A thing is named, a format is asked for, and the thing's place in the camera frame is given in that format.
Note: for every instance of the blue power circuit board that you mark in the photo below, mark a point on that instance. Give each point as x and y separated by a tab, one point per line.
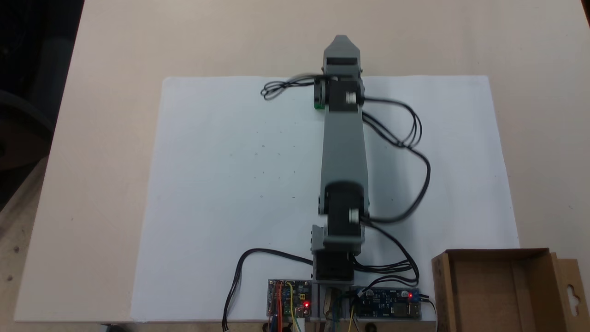
387	302

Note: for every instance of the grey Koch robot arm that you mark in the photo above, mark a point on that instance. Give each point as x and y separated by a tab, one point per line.
343	147

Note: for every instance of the white paper sheet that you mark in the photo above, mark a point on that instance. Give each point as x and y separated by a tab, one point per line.
230	184

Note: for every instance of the green dice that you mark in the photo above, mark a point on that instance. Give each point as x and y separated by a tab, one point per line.
319	106

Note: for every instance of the grey curved moving gripper finger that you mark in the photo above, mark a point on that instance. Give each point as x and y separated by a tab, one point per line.
342	46

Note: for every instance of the brown cardboard box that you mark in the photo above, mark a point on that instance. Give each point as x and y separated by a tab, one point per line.
484	295

